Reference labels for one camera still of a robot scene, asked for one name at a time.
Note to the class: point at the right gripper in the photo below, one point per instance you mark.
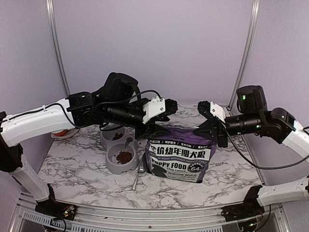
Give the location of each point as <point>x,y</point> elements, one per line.
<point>216,132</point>

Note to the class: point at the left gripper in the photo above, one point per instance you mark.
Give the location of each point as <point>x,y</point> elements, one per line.
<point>151,130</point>

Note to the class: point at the purple pet food bag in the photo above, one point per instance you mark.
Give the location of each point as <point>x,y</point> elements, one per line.
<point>179,155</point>

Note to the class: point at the grey double pet bowl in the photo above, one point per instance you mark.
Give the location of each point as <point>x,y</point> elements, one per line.
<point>111,138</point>

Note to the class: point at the metal food scoop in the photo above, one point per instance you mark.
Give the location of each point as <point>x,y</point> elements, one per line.
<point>140,171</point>

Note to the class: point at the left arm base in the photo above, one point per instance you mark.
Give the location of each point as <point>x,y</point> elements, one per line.
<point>63,210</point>

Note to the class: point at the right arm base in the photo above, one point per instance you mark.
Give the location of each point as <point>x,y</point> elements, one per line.
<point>240,211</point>

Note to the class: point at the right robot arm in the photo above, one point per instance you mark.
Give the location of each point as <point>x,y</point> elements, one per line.
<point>255,118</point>

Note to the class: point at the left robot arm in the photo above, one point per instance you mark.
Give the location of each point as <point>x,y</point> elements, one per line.
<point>118,101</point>

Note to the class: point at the brown pet food kibble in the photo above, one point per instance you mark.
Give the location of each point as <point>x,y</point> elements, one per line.
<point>121,155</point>

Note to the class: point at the grey round plate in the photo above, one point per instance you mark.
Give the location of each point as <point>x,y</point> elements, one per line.
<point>70,133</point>

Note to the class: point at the red and white bowl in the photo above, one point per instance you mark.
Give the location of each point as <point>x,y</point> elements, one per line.
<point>60,133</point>

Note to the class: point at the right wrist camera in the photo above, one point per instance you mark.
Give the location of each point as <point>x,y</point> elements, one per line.
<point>211,110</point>

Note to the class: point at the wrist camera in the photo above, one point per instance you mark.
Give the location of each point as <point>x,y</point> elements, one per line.
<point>211,110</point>
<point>159,109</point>

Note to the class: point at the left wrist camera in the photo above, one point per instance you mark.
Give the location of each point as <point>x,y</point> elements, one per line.
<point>159,109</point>

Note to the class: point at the right aluminium frame post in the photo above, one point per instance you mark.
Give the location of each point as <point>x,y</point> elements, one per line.
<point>247,50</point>

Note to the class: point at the aluminium frame post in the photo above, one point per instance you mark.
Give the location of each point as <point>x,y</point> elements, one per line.
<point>247,50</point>
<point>56,45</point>

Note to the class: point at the front aluminium rail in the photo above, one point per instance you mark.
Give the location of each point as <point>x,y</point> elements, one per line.
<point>103,219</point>

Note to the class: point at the left aluminium frame post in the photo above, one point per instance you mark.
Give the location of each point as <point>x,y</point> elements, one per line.
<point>56,45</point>

